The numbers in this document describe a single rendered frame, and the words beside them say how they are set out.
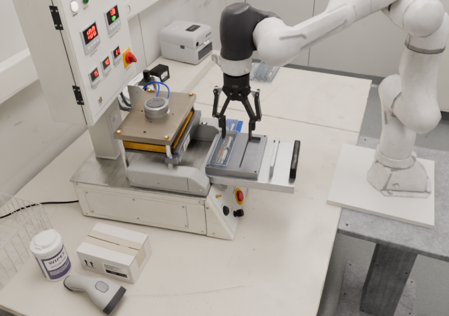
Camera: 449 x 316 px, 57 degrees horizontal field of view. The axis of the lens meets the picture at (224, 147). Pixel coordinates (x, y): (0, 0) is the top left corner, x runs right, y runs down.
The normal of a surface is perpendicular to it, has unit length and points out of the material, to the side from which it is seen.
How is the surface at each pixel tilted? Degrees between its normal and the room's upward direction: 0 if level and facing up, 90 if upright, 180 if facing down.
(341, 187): 0
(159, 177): 90
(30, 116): 90
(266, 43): 65
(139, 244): 2
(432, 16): 76
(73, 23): 90
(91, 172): 0
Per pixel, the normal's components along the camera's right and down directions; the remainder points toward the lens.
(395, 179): -0.11, 0.57
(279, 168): -0.03, -0.79
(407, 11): -0.89, -0.11
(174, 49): -0.47, 0.56
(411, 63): -0.82, 0.33
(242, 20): 0.34, 0.45
